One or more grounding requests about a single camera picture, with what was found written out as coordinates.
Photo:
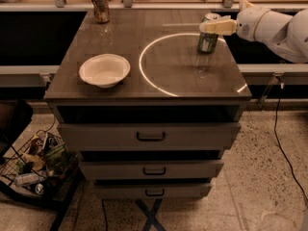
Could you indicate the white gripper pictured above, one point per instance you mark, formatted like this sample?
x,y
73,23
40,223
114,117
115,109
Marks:
x,y
247,23

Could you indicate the green soda can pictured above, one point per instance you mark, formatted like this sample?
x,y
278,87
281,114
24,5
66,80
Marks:
x,y
207,42

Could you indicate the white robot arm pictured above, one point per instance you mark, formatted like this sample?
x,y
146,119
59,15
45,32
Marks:
x,y
284,35

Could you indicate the brown soda can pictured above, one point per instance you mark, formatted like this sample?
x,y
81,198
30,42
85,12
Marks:
x,y
101,11

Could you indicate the white paper bowl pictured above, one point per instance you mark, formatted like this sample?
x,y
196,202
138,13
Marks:
x,y
105,70

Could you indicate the grey drawer cabinet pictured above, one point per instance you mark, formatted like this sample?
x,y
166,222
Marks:
x,y
169,82

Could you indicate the top grey drawer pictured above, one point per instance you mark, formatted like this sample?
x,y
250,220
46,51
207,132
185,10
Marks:
x,y
149,137

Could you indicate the grey drawer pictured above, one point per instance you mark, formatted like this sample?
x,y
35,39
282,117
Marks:
x,y
149,137
151,170
195,190

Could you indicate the middle grey drawer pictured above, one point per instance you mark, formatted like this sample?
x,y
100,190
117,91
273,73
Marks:
x,y
151,170

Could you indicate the bottom grey drawer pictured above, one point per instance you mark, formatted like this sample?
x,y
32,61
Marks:
x,y
195,190

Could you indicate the green snack bag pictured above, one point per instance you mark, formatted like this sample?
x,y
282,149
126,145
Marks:
x,y
56,155

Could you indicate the clear plastic bottle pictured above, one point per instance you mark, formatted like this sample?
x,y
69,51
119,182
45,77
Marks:
x,y
28,179

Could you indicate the black wire basket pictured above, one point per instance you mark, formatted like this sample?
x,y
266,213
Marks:
x,y
29,158

